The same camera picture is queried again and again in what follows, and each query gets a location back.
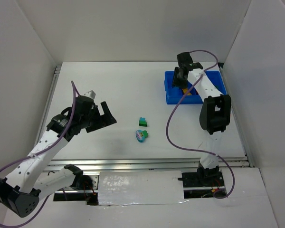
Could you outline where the aluminium frame rail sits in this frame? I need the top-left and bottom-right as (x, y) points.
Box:
(44, 158), (250, 171)

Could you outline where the silver foil covered board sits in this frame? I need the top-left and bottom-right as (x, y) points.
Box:
(98, 171), (185, 206)

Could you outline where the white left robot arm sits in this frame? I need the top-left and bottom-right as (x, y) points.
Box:
(0, 95), (117, 218)

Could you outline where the small green lego brick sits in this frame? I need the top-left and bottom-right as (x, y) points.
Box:
(142, 130), (148, 138)

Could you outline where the blue plastic bin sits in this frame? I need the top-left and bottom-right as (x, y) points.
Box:
(164, 71), (227, 105)

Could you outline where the green curved lego brick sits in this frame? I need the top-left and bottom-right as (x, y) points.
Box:
(139, 120), (148, 127)

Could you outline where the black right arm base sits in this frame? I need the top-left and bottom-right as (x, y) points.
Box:
(178, 166), (227, 199)

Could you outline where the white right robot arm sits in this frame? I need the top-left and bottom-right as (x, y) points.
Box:
(171, 51), (231, 182)

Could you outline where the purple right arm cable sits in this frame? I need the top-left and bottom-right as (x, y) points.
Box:
(166, 49), (236, 199)

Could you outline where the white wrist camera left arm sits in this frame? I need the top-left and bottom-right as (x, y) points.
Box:
(84, 90), (96, 100)

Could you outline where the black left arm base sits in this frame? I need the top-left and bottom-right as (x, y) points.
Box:
(53, 175), (99, 206)

